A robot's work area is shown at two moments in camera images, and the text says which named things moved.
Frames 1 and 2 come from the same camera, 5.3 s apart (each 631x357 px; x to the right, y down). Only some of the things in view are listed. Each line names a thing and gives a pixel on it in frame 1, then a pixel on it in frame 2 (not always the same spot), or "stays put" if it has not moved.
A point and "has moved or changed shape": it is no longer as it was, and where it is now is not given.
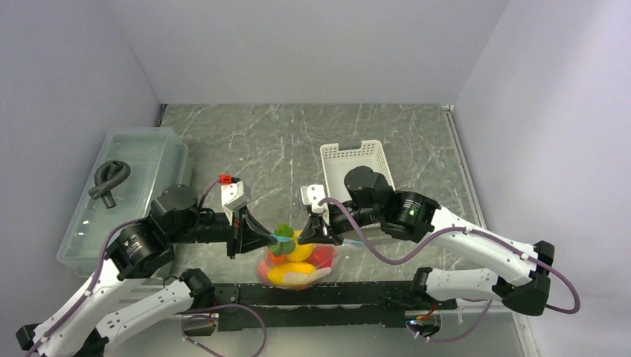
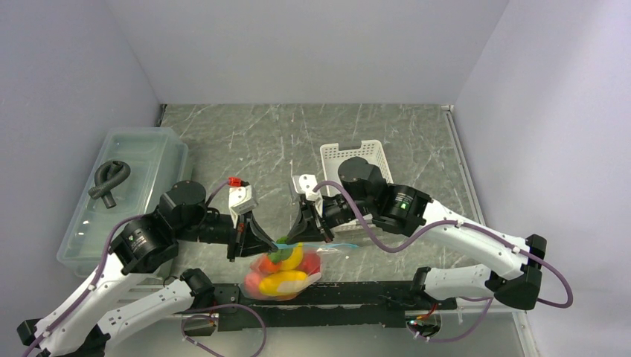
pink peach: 263,271 has moved or changed shape
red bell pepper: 321,256 to 310,263
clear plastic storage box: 132,168 stays put
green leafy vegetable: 283,247 has moved or changed shape
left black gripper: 245,233 stays put
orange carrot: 276,259 to 268,267
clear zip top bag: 289,263 has moved or changed shape
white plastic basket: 337,163 stays put
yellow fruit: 292,273 has moved or changed shape
